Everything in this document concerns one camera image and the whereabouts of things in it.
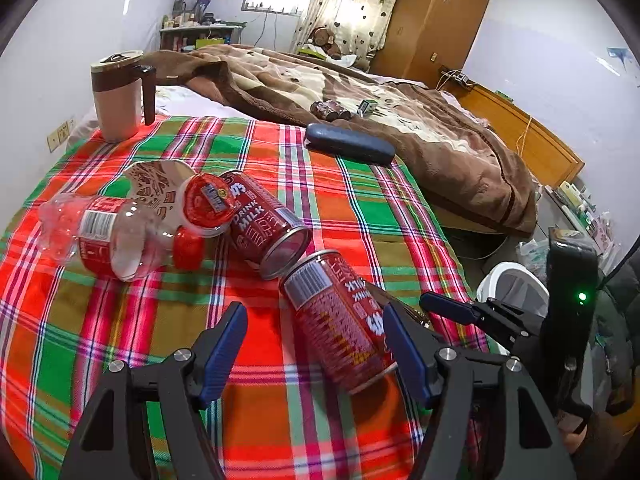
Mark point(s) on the white nightstand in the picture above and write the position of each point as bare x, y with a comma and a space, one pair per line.
575, 220

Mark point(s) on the small green box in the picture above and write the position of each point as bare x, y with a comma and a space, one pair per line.
366, 107

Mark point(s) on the shelf with bottles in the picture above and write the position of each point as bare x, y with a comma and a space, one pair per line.
200, 35

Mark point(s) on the blue flower wall sticker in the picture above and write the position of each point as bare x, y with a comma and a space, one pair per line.
619, 60

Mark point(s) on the green plastic bag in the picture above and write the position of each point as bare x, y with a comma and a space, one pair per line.
532, 255

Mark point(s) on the power strip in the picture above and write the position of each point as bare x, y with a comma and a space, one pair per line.
456, 78

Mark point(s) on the wooden headboard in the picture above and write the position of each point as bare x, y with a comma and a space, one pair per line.
540, 150

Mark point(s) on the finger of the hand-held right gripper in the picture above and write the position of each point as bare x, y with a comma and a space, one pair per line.
382, 297
445, 305

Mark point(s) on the plaid tablecloth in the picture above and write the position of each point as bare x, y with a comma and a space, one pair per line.
125, 340

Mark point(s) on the printed paper cup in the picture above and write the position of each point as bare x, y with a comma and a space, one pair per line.
150, 182

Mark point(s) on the dark wrapper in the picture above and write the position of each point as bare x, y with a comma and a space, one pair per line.
330, 110

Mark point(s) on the dark blue glasses case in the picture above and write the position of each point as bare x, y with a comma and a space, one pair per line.
350, 142

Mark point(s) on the patterned curtain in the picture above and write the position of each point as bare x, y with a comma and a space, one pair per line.
350, 5

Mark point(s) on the wooden wardrobe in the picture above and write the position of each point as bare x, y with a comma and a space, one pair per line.
430, 20

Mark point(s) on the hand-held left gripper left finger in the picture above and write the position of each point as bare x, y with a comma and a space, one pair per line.
225, 350

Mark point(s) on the pile of medicine boxes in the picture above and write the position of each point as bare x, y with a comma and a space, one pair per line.
595, 215

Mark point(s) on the wall outlet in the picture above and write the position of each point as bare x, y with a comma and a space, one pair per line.
60, 135

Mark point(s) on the red milk can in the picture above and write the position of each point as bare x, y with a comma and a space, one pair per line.
260, 225
335, 330

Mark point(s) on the brown blanket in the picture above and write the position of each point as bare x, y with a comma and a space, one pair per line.
450, 160

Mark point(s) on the clear plastic bottle red label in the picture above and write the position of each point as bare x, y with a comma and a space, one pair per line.
100, 232

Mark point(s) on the white trash bin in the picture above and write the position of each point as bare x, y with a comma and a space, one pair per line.
492, 285

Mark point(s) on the brown lidded mug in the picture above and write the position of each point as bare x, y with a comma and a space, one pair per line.
117, 110

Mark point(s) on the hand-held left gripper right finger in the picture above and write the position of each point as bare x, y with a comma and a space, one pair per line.
407, 355

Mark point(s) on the brown teddy bear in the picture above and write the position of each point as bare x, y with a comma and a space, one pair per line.
325, 37

